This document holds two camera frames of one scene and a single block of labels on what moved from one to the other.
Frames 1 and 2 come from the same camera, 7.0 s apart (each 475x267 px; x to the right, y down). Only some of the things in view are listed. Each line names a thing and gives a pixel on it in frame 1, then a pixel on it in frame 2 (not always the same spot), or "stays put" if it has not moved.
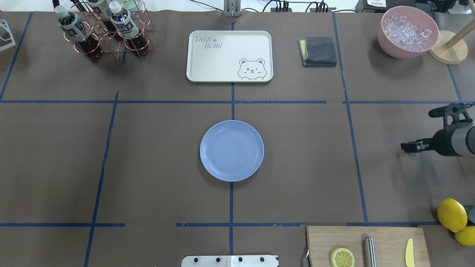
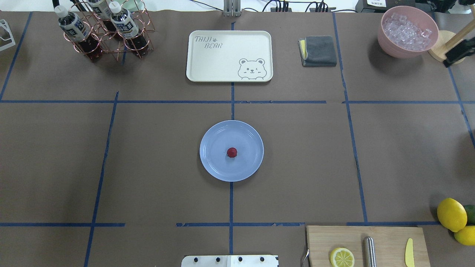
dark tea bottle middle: x=101 y=9 stays put
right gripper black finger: x=419 y=145 -> x=465 y=48
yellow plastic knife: x=409 y=254 stays put
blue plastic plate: x=232 y=150 stays put
